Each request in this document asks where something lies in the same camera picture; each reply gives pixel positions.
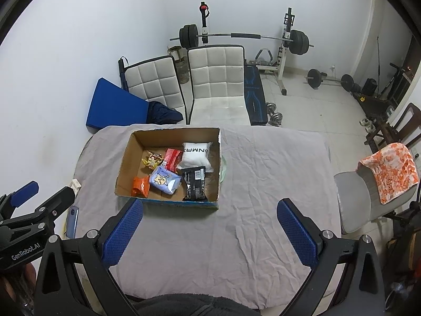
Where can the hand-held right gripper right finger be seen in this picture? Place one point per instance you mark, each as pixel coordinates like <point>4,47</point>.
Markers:
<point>297,233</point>

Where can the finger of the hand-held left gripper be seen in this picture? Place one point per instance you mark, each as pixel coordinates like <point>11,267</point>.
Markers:
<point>23,192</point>
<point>56,200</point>

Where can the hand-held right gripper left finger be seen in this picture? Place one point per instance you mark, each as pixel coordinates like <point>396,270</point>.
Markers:
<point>123,233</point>

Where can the orange snack packet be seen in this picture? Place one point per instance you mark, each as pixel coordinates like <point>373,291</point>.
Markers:
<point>139,187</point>

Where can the blue tissue packet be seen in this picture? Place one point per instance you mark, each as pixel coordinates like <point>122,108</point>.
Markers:
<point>162,180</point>

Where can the yellow snack packet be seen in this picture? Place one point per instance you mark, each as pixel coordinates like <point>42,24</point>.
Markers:
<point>152,161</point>

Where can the black packet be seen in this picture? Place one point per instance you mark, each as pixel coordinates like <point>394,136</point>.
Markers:
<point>194,184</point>

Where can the red snack packet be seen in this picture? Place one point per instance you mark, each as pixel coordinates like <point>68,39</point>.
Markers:
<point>171,159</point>

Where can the white soft packet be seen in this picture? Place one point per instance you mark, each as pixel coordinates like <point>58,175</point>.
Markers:
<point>195,158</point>

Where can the cardboard box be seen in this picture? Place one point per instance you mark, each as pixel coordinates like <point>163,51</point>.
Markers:
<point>197,138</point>

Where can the person's left hand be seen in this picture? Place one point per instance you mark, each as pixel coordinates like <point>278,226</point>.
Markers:
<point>16,286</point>

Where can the blue smartphone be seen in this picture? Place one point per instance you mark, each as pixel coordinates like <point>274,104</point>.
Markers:
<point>72,220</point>

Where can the grey tablecloth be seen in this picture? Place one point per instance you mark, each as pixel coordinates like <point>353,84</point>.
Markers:
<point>230,237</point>

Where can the grey padded chair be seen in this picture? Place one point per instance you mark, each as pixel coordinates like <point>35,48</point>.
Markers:
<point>355,197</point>

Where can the blue foam mat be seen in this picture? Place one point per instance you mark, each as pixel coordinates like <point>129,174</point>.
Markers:
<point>115,105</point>

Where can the orange floral towel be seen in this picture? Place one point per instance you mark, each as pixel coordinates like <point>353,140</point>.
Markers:
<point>391,168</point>

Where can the metal dumbbell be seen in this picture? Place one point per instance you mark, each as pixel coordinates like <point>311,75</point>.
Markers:
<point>271,107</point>
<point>275,119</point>

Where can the dark blue cloth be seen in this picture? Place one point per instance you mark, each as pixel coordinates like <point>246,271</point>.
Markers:
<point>162,115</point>

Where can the pair of white shoes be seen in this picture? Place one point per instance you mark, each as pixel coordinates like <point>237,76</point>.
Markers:
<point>366,124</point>

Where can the black and blue weight bench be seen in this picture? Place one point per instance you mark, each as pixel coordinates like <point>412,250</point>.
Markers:
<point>255,98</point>

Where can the black folded umbrella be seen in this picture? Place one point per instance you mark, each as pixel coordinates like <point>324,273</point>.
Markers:
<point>122,72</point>

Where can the white quilted chair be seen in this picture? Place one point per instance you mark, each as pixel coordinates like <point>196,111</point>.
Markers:
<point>148,79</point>
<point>213,72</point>

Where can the short barbell with black plates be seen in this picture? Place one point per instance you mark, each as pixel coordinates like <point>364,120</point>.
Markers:
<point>329,79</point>

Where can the brown wooden chair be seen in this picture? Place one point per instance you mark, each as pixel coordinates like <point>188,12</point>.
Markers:
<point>408,115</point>

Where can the small black bag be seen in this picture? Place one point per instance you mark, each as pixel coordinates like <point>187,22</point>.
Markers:
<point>369,86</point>

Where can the white barbell rack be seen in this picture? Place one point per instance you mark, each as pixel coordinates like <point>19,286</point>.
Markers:
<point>284,69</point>

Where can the black kick scooter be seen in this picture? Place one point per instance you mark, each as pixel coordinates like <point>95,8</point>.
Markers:
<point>393,82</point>

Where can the long barbell with black plates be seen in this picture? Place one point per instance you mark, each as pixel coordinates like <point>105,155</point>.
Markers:
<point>245,35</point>

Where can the white wall socket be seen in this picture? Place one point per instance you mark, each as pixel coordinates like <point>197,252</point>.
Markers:
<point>76,185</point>

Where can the white door frame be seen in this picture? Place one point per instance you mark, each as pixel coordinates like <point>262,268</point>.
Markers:
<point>365,33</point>

